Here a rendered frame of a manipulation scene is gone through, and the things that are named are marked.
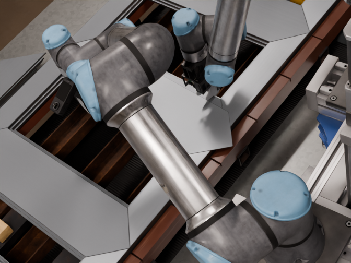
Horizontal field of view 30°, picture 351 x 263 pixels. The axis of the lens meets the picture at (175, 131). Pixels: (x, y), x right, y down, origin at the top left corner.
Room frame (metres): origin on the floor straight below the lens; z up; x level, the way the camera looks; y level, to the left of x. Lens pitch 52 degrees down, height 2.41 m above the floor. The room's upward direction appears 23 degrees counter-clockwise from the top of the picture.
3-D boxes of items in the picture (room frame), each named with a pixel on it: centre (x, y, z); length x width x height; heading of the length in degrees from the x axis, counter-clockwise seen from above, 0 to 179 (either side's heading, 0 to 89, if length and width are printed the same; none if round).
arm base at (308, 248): (0.65, -0.14, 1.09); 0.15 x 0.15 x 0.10
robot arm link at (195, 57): (1.29, -0.14, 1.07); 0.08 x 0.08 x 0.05
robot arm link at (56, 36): (1.37, 0.20, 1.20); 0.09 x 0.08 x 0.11; 16
